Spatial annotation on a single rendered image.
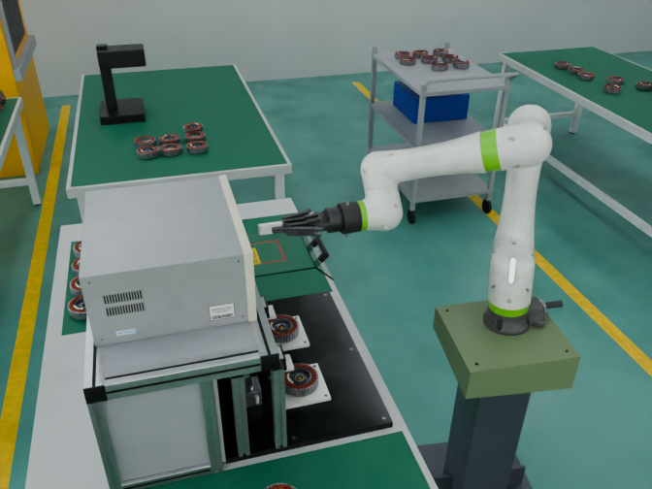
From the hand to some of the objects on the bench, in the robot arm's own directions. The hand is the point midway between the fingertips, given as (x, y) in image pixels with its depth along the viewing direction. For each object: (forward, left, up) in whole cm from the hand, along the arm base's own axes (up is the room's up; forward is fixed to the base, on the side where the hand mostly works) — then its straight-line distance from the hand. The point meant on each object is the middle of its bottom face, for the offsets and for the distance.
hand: (270, 228), depth 180 cm
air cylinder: (+12, +19, -44) cm, 50 cm away
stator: (-3, +18, -44) cm, 47 cm away
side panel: (+34, +43, -46) cm, 72 cm away
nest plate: (0, -6, -43) cm, 44 cm away
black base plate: (0, +6, -46) cm, 47 cm away
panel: (+24, +9, -43) cm, 50 cm away
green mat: (+14, +72, -50) cm, 89 cm away
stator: (0, -6, -42) cm, 42 cm away
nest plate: (-3, +18, -45) cm, 48 cm away
